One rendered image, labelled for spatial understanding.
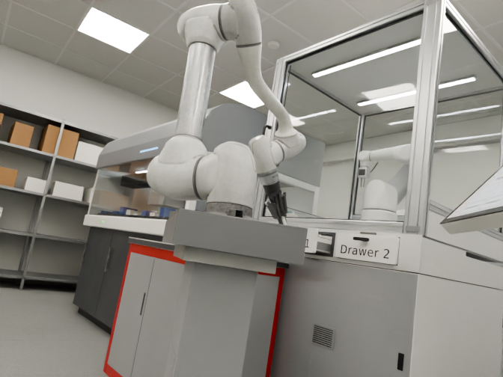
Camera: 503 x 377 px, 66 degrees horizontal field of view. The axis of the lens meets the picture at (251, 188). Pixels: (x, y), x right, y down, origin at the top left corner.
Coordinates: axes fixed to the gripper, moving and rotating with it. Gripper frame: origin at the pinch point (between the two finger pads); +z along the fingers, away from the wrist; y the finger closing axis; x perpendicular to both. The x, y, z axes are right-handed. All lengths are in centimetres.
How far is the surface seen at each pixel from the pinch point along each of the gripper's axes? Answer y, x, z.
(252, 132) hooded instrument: 69, 80, -35
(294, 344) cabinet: -14, 1, 55
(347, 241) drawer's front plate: 12.9, -22.7, 13.3
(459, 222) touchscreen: -4, -79, -6
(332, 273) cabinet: 5.9, -15.5, 26.5
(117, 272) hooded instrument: -25, 177, 38
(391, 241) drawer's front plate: 13.8, -43.3, 12.0
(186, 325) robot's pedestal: -73, -29, -3
